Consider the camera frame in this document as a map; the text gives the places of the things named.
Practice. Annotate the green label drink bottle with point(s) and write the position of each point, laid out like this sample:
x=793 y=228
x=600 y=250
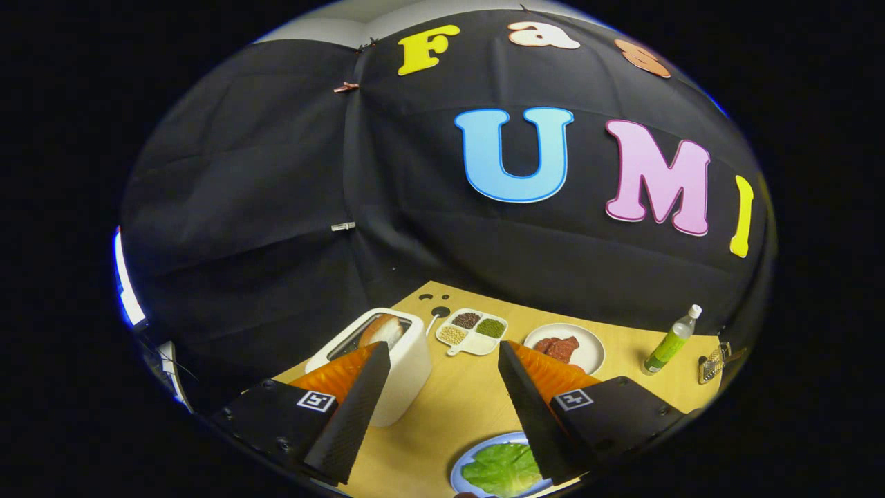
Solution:
x=667 y=346

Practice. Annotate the brown meat patty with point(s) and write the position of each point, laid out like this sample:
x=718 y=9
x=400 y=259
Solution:
x=556 y=348

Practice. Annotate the white cloth clip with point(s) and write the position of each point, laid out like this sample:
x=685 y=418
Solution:
x=342 y=226

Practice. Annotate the black backdrop cloth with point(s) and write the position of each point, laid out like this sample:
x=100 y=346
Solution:
x=276 y=173

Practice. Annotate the red cloth clip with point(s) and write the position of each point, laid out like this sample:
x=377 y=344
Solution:
x=346 y=87

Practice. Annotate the white toaster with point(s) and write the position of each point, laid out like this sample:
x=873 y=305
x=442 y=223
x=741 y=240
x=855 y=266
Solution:
x=408 y=373

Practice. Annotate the white divided bean dish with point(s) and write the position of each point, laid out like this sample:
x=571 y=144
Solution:
x=477 y=344

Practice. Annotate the green lettuce leaf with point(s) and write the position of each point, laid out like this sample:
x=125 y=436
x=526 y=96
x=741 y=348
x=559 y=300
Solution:
x=501 y=470

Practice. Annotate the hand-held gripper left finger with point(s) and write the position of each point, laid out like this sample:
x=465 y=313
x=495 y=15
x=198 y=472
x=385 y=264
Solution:
x=359 y=408

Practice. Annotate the blue plate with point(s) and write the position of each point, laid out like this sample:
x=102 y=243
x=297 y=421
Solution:
x=458 y=474

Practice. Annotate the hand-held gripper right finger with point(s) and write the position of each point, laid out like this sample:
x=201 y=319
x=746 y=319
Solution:
x=529 y=408

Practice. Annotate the round white plate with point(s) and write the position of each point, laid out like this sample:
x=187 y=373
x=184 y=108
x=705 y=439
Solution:
x=591 y=349

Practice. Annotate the toasted bread slice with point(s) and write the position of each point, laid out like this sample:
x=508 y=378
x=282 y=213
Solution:
x=384 y=328

